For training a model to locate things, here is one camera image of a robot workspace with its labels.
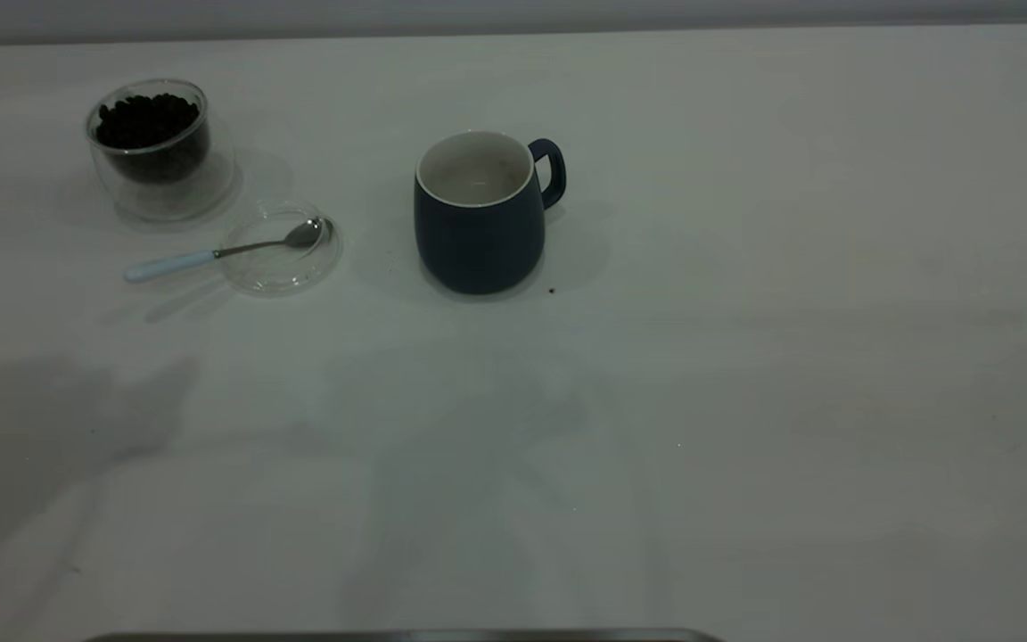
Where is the dark grey ceramic mug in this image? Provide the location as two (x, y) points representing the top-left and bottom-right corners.
(414, 131), (567, 296)

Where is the clear double-wall glass cup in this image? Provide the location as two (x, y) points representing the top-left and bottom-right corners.
(86, 78), (238, 224)

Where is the clear round glass lid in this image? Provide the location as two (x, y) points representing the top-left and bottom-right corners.
(221, 203), (343, 298)

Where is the dark coffee beans pile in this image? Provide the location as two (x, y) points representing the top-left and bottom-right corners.
(96, 93), (211, 185)

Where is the metal spoon pale blue handle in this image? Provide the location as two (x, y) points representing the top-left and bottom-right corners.
(124, 218), (325, 284)

